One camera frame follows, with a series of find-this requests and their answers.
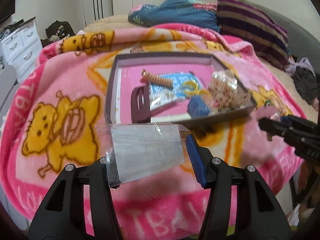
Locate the yellow hair tie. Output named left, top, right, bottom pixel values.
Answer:
left=181, top=80, right=203, bottom=98

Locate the grey cardboard tray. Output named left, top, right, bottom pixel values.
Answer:
left=104, top=52, right=258, bottom=130

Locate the clear plastic hairpin packet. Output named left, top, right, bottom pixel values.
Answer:
left=94, top=122, right=191, bottom=189

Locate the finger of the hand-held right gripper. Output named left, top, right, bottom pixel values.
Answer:
left=259, top=117, right=293, bottom=141

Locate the grey headboard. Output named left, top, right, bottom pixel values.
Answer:
left=257, top=5, right=320, bottom=64

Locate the orange spiral hair tie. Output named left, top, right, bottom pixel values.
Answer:
left=140, top=69, right=174, bottom=89

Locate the blue hair claw clip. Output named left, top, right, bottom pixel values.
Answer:
left=187, top=97, right=211, bottom=118

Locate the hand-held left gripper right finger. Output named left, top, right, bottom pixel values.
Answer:
left=185, top=134, right=293, bottom=240

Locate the pink bear blanket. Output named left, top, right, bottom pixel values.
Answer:
left=0, top=22, right=308, bottom=236

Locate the white drawer cabinet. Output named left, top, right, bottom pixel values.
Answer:
left=0, top=17, right=44, bottom=81

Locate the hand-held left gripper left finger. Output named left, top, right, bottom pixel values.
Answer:
left=29, top=157, right=123, bottom=240

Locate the purple striped pillow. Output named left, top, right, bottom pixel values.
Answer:
left=216, top=0, right=290, bottom=71

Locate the pile of clothes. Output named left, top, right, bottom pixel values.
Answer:
left=286, top=57, right=320, bottom=106

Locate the blue printed blanket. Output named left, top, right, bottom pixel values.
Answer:
left=128, top=0, right=221, bottom=33

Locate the blue printed card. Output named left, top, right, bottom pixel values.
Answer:
left=149, top=72, right=201, bottom=108

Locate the dark purple hair clip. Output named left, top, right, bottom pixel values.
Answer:
left=130, top=86, right=151, bottom=124

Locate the beige bedsheet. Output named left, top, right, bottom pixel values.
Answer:
left=84, top=14, right=140, bottom=30

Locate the black bag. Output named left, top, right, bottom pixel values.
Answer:
left=41, top=21, right=77, bottom=47

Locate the black wall television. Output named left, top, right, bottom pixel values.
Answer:
left=0, top=0, right=16, bottom=23

